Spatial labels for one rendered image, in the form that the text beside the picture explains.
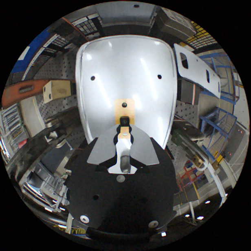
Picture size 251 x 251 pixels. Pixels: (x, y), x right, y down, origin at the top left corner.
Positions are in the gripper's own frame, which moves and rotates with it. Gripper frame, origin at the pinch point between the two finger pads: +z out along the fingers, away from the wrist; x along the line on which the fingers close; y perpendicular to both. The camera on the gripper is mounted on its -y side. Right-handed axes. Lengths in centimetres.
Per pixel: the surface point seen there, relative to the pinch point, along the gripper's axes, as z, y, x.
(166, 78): 3.4, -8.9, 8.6
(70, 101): 34, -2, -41
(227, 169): -118, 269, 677
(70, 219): -324, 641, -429
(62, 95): -0.6, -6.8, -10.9
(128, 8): -0.3, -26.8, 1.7
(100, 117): 2.8, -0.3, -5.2
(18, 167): -14.3, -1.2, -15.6
